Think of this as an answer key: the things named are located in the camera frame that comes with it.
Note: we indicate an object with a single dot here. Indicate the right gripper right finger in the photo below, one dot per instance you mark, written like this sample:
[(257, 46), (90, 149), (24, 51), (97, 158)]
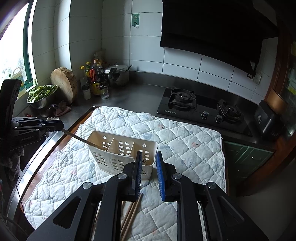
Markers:
[(204, 211)]

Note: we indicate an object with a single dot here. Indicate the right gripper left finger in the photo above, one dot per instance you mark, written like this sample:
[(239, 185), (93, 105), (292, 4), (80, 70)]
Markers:
[(93, 212)]

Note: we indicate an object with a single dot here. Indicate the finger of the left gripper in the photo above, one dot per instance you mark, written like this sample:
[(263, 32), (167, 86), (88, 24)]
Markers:
[(26, 125)]

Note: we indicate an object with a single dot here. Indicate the metal bowl of greens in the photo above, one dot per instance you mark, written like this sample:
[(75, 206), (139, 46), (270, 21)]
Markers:
[(39, 97)]

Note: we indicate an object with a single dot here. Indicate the round wooden cutting board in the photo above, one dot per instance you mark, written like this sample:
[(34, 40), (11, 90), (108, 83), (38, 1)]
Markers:
[(66, 81)]

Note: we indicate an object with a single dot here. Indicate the green cabinet drawers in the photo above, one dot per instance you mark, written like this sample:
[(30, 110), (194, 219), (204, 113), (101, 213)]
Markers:
[(244, 160)]

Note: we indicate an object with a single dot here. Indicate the cream plastic utensil holder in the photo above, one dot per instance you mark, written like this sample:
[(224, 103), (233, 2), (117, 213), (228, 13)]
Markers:
[(119, 150)]

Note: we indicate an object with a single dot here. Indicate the white small jar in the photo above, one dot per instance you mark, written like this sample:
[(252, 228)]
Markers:
[(86, 91)]

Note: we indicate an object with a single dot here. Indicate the white quilted cloth mat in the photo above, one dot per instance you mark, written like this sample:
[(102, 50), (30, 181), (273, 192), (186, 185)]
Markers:
[(195, 151)]

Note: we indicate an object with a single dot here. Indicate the yellow label oil bottle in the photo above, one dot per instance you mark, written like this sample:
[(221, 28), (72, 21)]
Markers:
[(96, 77)]

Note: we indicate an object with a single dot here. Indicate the dark soy sauce bottle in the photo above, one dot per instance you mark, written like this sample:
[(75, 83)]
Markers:
[(103, 83)]

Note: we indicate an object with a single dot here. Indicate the black gas stove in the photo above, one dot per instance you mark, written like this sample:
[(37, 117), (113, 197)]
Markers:
[(189, 106)]

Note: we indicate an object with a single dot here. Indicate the silver pressure cooker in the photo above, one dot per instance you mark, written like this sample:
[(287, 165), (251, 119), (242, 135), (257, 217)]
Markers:
[(118, 73)]

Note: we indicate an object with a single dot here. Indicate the black box appliance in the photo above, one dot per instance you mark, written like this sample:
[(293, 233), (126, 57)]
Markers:
[(270, 123)]

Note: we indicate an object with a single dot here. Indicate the copper coloured pot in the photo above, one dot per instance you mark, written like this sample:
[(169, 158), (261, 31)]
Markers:
[(276, 102)]

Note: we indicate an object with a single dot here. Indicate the black range hood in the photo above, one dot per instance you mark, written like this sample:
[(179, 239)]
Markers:
[(229, 31)]

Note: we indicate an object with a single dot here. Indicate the green wall hook sticker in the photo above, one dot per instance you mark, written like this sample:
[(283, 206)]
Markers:
[(135, 20)]

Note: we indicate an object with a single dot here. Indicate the wall power socket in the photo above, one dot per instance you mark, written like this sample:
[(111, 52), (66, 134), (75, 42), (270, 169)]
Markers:
[(257, 78)]

